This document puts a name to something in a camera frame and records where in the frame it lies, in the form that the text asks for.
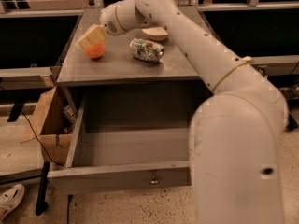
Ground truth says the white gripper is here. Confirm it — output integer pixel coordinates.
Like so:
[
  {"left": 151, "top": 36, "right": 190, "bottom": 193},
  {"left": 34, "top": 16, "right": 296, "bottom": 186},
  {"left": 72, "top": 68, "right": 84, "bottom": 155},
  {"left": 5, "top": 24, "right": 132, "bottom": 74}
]
[{"left": 78, "top": 3, "right": 121, "bottom": 49}]

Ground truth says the orange fruit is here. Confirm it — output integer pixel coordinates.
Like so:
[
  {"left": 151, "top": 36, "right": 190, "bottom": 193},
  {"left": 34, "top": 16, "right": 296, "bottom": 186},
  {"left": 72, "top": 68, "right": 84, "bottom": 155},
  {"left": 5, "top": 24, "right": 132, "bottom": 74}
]
[{"left": 84, "top": 42, "right": 105, "bottom": 59}]

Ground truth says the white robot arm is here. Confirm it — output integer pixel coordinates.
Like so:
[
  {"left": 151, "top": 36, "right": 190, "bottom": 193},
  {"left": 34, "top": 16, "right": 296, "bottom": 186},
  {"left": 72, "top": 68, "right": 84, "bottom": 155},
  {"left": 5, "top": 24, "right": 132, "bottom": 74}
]
[{"left": 100, "top": 0, "right": 289, "bottom": 224}]

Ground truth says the open grey top drawer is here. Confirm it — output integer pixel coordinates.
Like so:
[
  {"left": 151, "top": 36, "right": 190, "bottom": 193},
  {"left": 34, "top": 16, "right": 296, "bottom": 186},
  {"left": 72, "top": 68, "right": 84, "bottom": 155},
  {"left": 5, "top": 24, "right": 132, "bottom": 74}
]
[{"left": 48, "top": 82, "right": 193, "bottom": 194}]

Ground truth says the metal drawer pull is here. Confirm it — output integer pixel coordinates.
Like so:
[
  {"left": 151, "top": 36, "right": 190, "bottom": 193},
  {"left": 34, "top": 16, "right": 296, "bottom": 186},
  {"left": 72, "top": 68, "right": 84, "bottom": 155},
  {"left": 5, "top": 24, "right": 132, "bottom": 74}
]
[{"left": 149, "top": 175, "right": 159, "bottom": 187}]

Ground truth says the grey cabinet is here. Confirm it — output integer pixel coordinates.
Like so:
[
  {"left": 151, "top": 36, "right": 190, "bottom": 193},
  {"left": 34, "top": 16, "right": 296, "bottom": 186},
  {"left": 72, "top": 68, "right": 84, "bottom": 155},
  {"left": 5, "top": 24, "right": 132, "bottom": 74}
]
[{"left": 57, "top": 9, "right": 199, "bottom": 88}]

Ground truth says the crushed soda can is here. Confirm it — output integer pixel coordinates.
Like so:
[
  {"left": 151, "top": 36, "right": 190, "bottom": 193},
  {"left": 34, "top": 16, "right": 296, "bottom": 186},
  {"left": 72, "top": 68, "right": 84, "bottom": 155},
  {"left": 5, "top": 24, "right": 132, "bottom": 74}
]
[{"left": 129, "top": 38, "right": 164, "bottom": 63}]

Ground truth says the white bowl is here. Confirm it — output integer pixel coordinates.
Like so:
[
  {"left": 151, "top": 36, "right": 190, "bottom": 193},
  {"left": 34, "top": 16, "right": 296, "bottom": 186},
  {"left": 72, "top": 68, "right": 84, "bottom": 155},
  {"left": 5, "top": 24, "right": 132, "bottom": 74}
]
[{"left": 142, "top": 27, "right": 168, "bottom": 41}]

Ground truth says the cardboard box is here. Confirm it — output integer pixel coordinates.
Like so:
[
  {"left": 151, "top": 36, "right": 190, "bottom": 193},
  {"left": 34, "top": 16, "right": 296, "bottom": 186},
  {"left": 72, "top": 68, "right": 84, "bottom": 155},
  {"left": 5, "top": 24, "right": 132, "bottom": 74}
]
[{"left": 21, "top": 86, "right": 74, "bottom": 165}]

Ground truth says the black table leg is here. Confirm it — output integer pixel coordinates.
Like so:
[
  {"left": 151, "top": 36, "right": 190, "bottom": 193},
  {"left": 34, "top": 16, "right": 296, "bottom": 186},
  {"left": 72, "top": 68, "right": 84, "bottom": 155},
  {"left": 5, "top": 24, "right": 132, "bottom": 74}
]
[{"left": 35, "top": 162, "right": 50, "bottom": 216}]

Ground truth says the white sneaker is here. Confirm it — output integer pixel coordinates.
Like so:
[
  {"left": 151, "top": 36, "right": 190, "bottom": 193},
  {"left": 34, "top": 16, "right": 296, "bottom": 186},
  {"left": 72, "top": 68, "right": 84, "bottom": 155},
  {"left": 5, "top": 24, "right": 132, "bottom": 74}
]
[{"left": 0, "top": 184, "right": 25, "bottom": 221}]

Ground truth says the black cable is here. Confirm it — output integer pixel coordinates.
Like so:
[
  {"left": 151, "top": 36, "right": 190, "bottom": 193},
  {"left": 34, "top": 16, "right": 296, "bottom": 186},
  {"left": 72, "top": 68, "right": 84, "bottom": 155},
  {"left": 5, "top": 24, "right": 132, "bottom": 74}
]
[{"left": 20, "top": 109, "right": 64, "bottom": 167}]

